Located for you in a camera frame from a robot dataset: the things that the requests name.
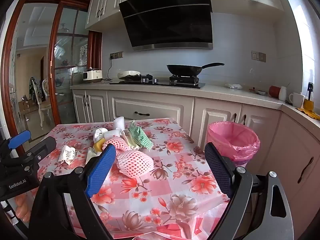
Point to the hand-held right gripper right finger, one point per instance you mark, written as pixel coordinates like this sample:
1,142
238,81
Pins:
218,170

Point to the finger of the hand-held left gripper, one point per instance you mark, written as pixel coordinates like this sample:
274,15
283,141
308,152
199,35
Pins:
45,146
18,139

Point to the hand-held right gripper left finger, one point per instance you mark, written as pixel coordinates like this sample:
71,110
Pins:
100,171

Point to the yellow scouring sponge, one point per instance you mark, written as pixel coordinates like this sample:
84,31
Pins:
98,145

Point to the pink foam fruit net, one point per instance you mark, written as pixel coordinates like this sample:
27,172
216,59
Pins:
135,163

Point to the white foam packing sheet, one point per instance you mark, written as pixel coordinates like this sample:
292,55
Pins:
117,127

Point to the person's left hand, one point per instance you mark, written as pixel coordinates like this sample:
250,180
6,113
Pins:
22,207

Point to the crumpled printed white paper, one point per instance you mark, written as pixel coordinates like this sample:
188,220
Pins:
67,155

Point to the white dining chair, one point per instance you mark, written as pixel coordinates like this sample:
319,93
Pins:
42,110

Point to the crumpled white plastic bag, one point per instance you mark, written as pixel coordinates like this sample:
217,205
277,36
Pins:
100,133

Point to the beige plastic package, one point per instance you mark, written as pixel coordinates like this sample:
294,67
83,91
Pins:
130,142

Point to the pink floral tablecloth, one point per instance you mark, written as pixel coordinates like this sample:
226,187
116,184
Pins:
175,200

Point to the green wavy cleaning cloth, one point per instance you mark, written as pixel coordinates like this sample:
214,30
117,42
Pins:
141,136

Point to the white kitchen base cabinets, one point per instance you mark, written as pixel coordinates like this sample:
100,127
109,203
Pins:
155,107

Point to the white packet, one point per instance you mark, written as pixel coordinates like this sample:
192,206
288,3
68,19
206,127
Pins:
234,86

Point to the white rice cooker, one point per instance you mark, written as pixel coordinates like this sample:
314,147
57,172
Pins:
93,75

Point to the small grey dish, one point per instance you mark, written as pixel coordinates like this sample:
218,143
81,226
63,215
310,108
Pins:
260,92

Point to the wood framed glass door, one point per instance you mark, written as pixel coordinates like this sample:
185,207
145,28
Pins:
53,55

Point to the red bowl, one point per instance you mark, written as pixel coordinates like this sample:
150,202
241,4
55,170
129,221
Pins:
274,91

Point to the white jug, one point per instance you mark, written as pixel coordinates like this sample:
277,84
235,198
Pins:
282,95

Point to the white lid on stove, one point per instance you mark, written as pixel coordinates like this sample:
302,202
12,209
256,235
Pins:
128,74

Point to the black gas stove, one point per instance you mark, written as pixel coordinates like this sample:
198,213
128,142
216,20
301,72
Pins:
162,83

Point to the white mug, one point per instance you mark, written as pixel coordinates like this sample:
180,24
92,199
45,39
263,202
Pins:
297,100

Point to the black wok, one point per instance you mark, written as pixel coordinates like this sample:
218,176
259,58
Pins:
183,69

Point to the yellow cloth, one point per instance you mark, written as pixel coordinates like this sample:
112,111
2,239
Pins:
312,114

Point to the oil bottle with black cap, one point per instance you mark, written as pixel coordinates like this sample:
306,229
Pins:
309,102

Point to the white upper kitchen cabinets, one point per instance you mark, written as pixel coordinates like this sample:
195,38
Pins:
105,7

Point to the black range hood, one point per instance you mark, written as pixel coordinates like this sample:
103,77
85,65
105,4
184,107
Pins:
170,22

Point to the wall outlet with plug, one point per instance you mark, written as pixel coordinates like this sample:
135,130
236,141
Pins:
116,55

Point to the double wall outlet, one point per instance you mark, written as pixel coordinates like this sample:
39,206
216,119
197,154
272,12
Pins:
258,55

